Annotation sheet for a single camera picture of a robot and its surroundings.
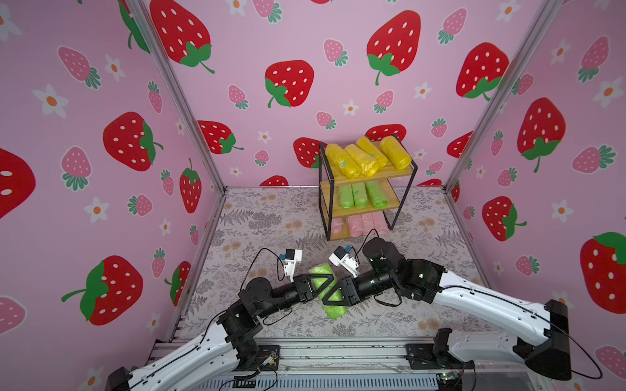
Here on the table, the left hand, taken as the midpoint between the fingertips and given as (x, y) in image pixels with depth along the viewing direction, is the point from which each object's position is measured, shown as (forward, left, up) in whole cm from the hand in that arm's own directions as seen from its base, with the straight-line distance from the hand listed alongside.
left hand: (333, 281), depth 61 cm
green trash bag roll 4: (+37, -18, -7) cm, 42 cm away
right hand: (-3, +1, -3) cm, 4 cm away
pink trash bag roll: (+34, -3, -21) cm, 40 cm away
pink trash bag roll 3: (+36, -16, -22) cm, 45 cm away
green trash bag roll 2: (+37, -6, -6) cm, 38 cm away
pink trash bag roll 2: (+35, -11, -22) cm, 43 cm away
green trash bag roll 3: (+38, -11, -6) cm, 40 cm away
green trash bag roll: (-7, 0, -2) cm, 7 cm away
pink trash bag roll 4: (+36, -21, -22) cm, 48 cm away
